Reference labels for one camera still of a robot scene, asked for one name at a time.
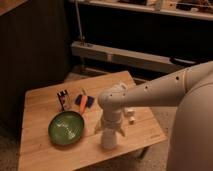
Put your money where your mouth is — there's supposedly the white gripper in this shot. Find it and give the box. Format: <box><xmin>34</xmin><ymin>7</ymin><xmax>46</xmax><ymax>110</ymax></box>
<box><xmin>94</xmin><ymin>117</ymin><xmax>126</xmax><ymax>137</ymax></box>

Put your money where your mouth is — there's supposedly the white ceramic cup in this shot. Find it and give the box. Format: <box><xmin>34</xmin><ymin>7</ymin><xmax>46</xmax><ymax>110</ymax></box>
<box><xmin>101</xmin><ymin>128</ymin><xmax>117</xmax><ymax>150</ymax></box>

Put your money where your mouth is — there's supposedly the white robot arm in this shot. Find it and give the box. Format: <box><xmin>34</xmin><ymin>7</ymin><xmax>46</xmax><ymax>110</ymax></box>
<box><xmin>98</xmin><ymin>61</ymin><xmax>213</xmax><ymax>171</ymax></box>

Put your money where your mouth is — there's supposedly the white stapler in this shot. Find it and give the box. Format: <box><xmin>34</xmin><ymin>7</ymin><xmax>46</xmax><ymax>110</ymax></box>
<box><xmin>124</xmin><ymin>108</ymin><xmax>135</xmax><ymax>124</ymax></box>

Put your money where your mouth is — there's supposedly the blue cloth piece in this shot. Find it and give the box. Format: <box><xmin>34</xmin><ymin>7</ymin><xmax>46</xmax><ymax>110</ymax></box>
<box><xmin>75</xmin><ymin>94</ymin><xmax>94</xmax><ymax>108</ymax></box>

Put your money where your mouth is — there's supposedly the orange carrot toy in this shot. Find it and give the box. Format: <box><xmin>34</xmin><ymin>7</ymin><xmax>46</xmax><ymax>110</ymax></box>
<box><xmin>79</xmin><ymin>95</ymin><xmax>88</xmax><ymax>114</ymax></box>

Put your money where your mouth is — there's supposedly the green bowl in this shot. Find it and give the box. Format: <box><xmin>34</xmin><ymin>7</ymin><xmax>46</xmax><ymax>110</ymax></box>
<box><xmin>48</xmin><ymin>111</ymin><xmax>85</xmax><ymax>146</ymax></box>

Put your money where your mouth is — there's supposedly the metal stand pole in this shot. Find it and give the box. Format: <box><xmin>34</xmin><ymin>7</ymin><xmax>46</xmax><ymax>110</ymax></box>
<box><xmin>74</xmin><ymin>0</ymin><xmax>85</xmax><ymax>45</ymax></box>

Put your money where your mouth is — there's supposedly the white shelf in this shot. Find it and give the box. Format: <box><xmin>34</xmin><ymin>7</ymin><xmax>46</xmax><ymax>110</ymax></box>
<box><xmin>69</xmin><ymin>0</ymin><xmax>213</xmax><ymax>22</ymax></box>

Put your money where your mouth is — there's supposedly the black handle loop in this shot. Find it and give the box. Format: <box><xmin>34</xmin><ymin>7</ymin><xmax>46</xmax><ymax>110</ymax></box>
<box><xmin>169</xmin><ymin>57</ymin><xmax>199</xmax><ymax>67</ymax></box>

